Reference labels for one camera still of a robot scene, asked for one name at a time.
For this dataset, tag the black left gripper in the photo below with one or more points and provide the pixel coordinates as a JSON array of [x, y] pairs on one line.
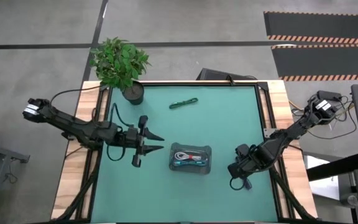
[[132, 137]]

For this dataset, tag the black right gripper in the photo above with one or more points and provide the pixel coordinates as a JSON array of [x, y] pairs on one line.
[[249, 157]]

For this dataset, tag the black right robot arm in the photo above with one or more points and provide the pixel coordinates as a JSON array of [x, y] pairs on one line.
[[291, 135]]

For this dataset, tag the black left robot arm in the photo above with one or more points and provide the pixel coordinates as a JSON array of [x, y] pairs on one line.
[[73, 124]]

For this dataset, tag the translucent grey plastic bin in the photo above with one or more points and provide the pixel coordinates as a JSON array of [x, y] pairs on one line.
[[179, 170]]

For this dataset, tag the black plant pot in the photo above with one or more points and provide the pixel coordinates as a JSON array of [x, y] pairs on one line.
[[134, 94]]

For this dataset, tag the green leafy small tree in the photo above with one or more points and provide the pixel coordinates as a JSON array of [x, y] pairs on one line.
[[118, 62]]

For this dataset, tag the black monitor behind table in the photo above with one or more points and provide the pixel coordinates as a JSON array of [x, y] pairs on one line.
[[219, 75]]

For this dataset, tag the black power adapter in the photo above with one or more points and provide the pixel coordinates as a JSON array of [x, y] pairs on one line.
[[328, 94]]

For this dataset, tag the black hazard striped floor mat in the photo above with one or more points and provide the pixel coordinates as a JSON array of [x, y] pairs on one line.
[[322, 25], [325, 60]]

